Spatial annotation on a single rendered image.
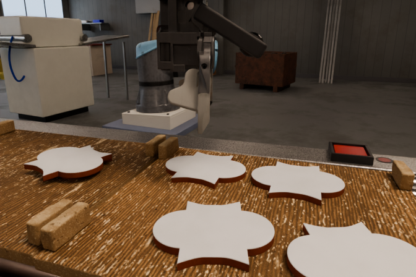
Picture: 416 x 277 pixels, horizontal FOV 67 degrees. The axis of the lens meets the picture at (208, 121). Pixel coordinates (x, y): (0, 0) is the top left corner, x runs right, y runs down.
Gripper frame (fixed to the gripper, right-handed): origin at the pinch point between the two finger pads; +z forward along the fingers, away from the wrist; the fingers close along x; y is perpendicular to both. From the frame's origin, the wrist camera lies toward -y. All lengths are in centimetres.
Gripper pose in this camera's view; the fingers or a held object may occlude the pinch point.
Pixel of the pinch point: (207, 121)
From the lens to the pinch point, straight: 51.1
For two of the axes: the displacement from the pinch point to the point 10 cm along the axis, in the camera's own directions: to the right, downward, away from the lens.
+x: -0.5, 2.7, -9.6
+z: 0.0, 9.6, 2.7
